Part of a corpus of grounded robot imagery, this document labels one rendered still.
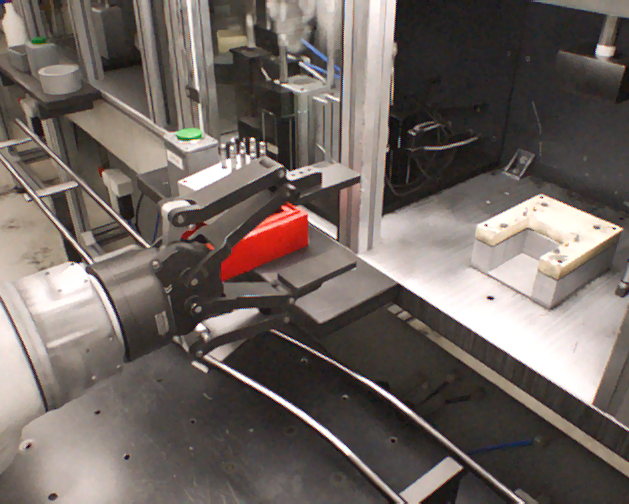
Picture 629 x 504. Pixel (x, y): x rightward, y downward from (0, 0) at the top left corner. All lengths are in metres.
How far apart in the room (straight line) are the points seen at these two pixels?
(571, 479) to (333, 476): 0.38
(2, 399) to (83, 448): 0.58
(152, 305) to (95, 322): 0.04
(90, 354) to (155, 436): 0.56
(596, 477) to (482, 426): 0.21
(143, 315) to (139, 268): 0.03
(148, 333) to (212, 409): 0.56
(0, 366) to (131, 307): 0.09
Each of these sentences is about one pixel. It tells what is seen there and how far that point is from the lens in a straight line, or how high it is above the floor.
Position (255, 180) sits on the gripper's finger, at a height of 1.20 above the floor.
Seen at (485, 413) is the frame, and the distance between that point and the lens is 1.10.
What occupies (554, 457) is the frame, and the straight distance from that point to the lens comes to 1.06.
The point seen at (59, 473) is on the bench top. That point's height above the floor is 0.68.
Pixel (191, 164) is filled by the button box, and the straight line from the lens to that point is 0.95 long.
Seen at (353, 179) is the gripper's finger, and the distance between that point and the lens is 0.51.
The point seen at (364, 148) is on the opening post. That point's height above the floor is 1.08.
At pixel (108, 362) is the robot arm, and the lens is 0.42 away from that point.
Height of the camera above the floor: 1.39
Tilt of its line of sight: 33 degrees down
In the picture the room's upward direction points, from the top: straight up
